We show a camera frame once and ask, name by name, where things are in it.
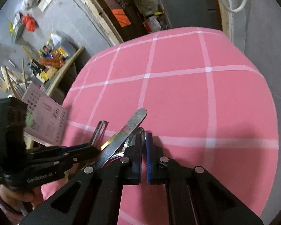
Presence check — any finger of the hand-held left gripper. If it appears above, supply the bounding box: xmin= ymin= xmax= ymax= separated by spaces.
xmin=29 ymin=143 xmax=100 ymax=158
xmin=28 ymin=157 xmax=94 ymax=173

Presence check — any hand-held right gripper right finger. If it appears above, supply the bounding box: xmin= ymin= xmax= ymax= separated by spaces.
xmin=146 ymin=133 xmax=265 ymax=225

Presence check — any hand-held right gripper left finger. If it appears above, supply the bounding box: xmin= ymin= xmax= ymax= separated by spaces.
xmin=19 ymin=133 xmax=143 ymax=225

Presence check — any metal spoon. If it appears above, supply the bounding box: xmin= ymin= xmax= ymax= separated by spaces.
xmin=112 ymin=127 xmax=146 ymax=160

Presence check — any black slotted utensil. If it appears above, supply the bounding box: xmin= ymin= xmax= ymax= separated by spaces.
xmin=88 ymin=120 xmax=109 ymax=146

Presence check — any metal textured-handle utensil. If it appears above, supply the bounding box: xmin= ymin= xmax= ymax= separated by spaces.
xmin=97 ymin=108 xmax=147 ymax=169

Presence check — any person's left forearm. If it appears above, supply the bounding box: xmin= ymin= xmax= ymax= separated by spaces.
xmin=0 ymin=184 xmax=26 ymax=224

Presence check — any person's left hand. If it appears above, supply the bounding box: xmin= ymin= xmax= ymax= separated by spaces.
xmin=0 ymin=185 xmax=44 ymax=204

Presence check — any gold utensil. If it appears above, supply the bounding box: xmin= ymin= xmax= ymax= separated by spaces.
xmin=101 ymin=132 xmax=120 ymax=149

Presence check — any bundle of wooden sticks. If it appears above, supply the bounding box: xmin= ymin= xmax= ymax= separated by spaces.
xmin=0 ymin=58 xmax=28 ymax=96

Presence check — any pink checked tablecloth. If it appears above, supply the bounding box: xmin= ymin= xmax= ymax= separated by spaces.
xmin=41 ymin=27 xmax=280 ymax=225

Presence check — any yellow packet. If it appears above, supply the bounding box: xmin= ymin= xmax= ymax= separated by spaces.
xmin=39 ymin=68 xmax=57 ymax=82

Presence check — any orange-brown snack packet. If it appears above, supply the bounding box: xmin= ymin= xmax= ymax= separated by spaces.
xmin=39 ymin=57 xmax=65 ymax=68

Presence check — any grey metal box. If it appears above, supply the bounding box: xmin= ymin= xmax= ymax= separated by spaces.
xmin=13 ymin=12 xmax=26 ymax=44

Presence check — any red plastic bag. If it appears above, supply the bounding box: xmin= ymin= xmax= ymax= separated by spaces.
xmin=23 ymin=13 xmax=38 ymax=32

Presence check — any white plastic bag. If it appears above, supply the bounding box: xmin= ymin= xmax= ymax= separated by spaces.
xmin=143 ymin=15 xmax=161 ymax=33

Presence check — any orange cloth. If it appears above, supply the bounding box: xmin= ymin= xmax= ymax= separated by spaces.
xmin=111 ymin=8 xmax=132 ymax=27

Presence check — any grey cabinet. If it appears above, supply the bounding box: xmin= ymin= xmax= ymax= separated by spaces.
xmin=158 ymin=0 xmax=222 ymax=30

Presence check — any wooden door frame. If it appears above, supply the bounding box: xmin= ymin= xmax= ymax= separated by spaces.
xmin=66 ymin=0 xmax=124 ymax=47

